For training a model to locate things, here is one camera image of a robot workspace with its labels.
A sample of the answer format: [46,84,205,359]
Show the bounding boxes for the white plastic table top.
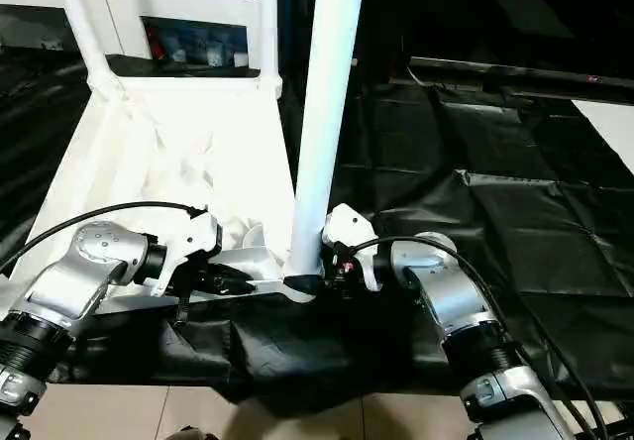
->
[0,73,323,312]

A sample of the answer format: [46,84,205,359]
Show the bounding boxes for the black bar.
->
[408,57,634,92]

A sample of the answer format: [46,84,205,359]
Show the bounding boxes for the black plastic mat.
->
[0,44,634,421]

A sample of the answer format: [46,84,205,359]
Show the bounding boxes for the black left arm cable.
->
[0,200,209,273]

